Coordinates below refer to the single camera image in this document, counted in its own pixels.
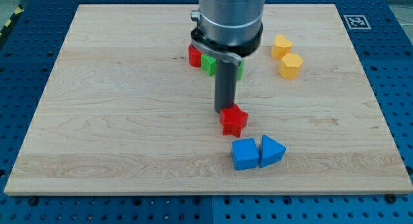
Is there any black gripper mount ring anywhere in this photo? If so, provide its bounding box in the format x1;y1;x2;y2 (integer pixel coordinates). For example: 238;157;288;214
190;23;263;66

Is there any white fiducial marker tag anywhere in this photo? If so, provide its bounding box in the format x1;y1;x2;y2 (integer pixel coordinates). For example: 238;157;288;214
343;14;371;30

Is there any red star block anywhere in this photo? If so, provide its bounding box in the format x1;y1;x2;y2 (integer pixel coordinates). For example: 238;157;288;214
219;104;248;137

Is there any blue cube block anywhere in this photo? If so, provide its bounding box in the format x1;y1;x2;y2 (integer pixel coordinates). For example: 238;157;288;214
231;138;259;170

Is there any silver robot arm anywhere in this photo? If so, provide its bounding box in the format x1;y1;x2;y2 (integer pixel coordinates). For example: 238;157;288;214
190;0;265;112

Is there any yellow hexagon block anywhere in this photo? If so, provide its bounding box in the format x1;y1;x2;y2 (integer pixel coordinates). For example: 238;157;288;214
278;53;304;79

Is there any green star block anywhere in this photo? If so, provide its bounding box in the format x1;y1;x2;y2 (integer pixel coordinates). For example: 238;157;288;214
201;54;245;81

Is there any blue triangle block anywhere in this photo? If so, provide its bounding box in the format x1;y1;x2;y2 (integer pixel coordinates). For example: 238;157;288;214
259;135;286;168

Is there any red circle block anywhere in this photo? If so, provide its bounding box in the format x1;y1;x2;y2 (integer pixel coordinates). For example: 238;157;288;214
188;44;203;68

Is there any wooden board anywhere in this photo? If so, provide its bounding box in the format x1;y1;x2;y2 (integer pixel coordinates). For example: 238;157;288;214
5;4;412;196

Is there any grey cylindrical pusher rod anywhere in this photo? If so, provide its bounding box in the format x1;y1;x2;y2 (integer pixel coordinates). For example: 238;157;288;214
214;59;237;113

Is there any yellow heart block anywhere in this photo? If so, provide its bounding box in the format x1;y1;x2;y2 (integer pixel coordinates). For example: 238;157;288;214
271;34;294;59

